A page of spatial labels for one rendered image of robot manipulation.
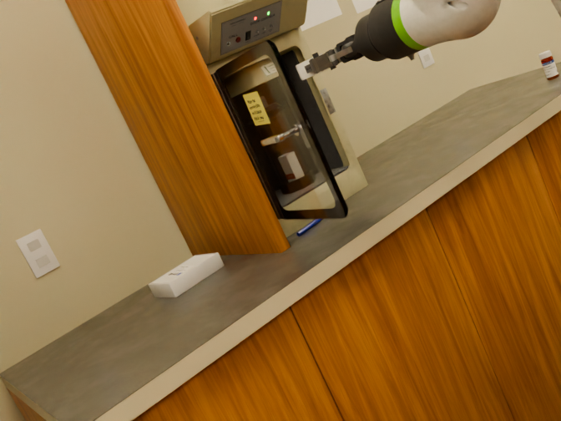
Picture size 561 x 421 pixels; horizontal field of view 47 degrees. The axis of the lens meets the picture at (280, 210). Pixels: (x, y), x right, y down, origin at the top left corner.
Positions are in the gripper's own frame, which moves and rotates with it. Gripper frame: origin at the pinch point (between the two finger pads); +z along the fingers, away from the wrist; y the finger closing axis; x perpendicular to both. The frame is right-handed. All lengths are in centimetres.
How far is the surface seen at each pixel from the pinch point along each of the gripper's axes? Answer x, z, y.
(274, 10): -15.9, 35.8, -25.9
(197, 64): -11.1, 34.9, 1.0
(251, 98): 0.8, 29.5, -4.7
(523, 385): 97, 17, -36
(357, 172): 32, 44, -36
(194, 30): -19.0, 41.1, -6.1
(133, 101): -12, 73, 2
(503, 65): 36, 87, -172
